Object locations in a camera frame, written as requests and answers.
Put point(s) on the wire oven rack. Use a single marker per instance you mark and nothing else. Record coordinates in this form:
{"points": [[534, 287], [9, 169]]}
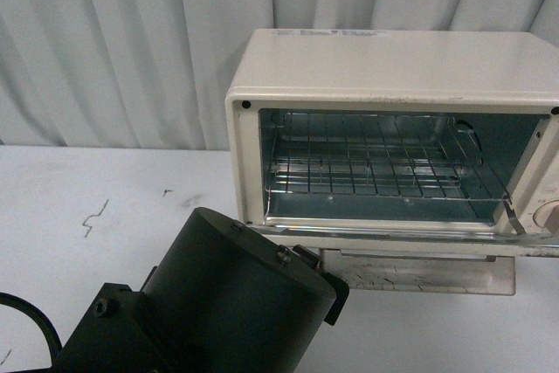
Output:
{"points": [[381, 155]]}

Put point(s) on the white curtain backdrop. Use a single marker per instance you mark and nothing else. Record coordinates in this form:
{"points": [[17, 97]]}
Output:
{"points": [[152, 74]]}

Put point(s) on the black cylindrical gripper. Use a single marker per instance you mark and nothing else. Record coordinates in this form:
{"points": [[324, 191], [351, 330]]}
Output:
{"points": [[226, 299]]}

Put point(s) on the oven door with handle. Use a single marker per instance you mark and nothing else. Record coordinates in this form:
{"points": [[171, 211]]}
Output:
{"points": [[417, 258]]}

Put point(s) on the cream oven timer knob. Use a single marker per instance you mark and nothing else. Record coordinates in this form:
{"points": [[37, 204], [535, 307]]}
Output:
{"points": [[547, 217]]}

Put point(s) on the cream toaster oven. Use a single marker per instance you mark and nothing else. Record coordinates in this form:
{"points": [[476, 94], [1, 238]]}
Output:
{"points": [[503, 84]]}

